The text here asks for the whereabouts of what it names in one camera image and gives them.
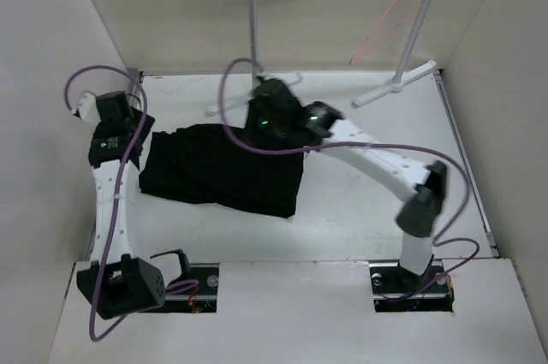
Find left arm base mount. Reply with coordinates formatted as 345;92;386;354
148;264;220;313

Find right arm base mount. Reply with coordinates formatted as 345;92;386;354
369;260;455;313

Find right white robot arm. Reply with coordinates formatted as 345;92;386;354
245;76;448;292

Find pink wire hanger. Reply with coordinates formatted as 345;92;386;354
348;0;421;66

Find purple cable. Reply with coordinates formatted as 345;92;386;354
63;64;200;343
217;57;481;301

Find white and metal clothes rack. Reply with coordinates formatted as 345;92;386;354
205;0;450;117

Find black trousers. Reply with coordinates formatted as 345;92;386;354
139;123;304;218

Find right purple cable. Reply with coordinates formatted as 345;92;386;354
217;57;481;301

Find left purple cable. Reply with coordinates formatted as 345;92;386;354
63;64;200;343

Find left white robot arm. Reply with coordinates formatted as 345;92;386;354
74;91;193;319

